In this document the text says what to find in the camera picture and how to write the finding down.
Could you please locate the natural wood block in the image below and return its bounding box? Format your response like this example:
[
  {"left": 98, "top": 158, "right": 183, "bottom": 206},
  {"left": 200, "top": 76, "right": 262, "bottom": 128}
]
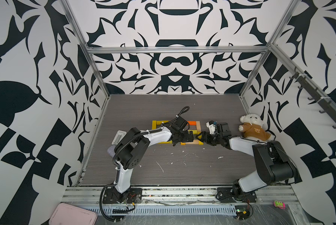
[
  {"left": 196, "top": 121, "right": 202, "bottom": 133},
  {"left": 181, "top": 140, "right": 200, "bottom": 145}
]

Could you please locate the yellow block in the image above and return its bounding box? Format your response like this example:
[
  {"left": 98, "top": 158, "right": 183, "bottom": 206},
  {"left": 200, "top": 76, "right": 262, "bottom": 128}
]
[
  {"left": 152, "top": 121, "right": 157, "bottom": 130},
  {"left": 198, "top": 138, "right": 204, "bottom": 145},
  {"left": 159, "top": 141, "right": 172, "bottom": 144},
  {"left": 189, "top": 130, "right": 198, "bottom": 135},
  {"left": 156, "top": 121, "right": 169, "bottom": 125}
]

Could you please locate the orange block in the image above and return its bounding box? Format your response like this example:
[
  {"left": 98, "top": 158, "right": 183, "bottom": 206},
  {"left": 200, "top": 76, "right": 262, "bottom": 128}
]
[{"left": 188, "top": 121, "right": 197, "bottom": 126}]

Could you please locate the yellow block top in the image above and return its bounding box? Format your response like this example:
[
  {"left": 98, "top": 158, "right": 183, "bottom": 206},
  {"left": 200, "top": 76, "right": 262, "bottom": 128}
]
[{"left": 156, "top": 121, "right": 169, "bottom": 125}]

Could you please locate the natural wood block bottom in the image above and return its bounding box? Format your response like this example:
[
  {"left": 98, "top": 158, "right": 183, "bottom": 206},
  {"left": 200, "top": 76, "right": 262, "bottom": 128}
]
[{"left": 181, "top": 140, "right": 200, "bottom": 145}]

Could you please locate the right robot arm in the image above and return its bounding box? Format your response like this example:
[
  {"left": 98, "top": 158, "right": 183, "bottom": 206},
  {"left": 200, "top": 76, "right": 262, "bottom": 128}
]
[{"left": 196, "top": 121, "right": 299, "bottom": 197}]

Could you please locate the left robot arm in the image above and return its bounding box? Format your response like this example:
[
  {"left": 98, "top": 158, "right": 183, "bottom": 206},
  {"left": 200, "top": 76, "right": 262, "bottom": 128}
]
[{"left": 107, "top": 106, "right": 194, "bottom": 203}]

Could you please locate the white teddy bear brown shirt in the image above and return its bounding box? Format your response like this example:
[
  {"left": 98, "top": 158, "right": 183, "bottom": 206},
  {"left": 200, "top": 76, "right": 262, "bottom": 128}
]
[{"left": 238, "top": 114, "right": 275, "bottom": 142}]

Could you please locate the clear plastic package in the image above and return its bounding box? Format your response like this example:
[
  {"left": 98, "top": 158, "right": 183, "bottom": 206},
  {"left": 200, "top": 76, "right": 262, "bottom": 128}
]
[{"left": 112, "top": 130, "right": 127, "bottom": 146}]

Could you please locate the green circuit board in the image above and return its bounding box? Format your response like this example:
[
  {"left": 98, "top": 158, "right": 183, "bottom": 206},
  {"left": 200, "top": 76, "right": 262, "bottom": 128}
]
[{"left": 235, "top": 208, "right": 251, "bottom": 221}]

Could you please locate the pink small device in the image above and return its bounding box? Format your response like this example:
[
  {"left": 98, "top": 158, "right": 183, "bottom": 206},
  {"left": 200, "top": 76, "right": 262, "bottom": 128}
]
[{"left": 274, "top": 201, "right": 286, "bottom": 209}]

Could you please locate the pink tray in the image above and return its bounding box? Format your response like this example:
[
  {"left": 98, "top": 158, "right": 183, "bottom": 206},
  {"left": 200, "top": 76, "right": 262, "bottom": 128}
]
[{"left": 48, "top": 203, "right": 98, "bottom": 225}]

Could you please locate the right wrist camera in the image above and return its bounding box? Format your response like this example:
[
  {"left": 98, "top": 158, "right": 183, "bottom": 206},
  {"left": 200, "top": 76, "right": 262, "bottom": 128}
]
[{"left": 206, "top": 121, "right": 217, "bottom": 135}]

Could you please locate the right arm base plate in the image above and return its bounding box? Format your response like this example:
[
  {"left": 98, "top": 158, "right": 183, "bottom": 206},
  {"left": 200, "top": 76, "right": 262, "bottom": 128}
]
[{"left": 215, "top": 187, "right": 257, "bottom": 203}]

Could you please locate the white cable duct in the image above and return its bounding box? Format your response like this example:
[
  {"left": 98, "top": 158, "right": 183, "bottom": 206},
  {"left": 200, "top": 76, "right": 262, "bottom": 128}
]
[{"left": 80, "top": 205, "right": 237, "bottom": 217}]

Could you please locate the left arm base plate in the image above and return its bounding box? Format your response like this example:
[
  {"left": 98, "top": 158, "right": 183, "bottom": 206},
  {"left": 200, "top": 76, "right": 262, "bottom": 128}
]
[{"left": 102, "top": 187, "right": 143, "bottom": 204}]

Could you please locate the wall hook rail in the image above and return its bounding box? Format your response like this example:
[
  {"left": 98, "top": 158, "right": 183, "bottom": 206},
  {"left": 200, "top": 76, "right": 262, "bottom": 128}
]
[{"left": 290, "top": 71, "right": 336, "bottom": 129}]

